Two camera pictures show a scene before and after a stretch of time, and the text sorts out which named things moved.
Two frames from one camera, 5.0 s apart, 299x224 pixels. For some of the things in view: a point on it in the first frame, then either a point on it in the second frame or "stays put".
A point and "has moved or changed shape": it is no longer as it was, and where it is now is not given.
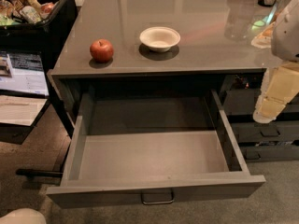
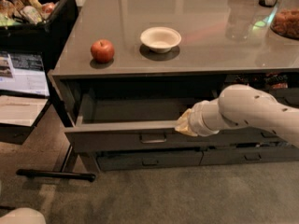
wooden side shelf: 19,116 stays put
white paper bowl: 160,38 stays put
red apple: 101,50 stays put
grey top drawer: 152,147 has moved or changed shape
